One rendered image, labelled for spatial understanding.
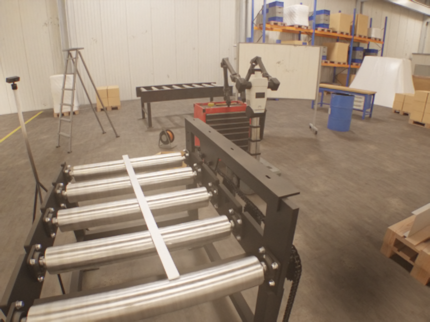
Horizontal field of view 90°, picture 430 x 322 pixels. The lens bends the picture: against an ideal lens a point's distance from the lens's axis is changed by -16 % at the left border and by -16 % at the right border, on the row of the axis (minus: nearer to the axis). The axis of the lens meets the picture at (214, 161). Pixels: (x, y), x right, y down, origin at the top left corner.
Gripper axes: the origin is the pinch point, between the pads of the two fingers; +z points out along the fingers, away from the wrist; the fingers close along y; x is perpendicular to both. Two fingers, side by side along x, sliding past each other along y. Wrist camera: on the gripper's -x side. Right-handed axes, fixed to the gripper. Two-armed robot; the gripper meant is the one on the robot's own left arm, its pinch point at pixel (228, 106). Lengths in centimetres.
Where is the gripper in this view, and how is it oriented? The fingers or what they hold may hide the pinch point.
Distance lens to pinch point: 358.9
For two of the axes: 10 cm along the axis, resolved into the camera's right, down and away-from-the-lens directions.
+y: -9.0, 1.7, -4.0
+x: 4.2, 1.4, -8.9
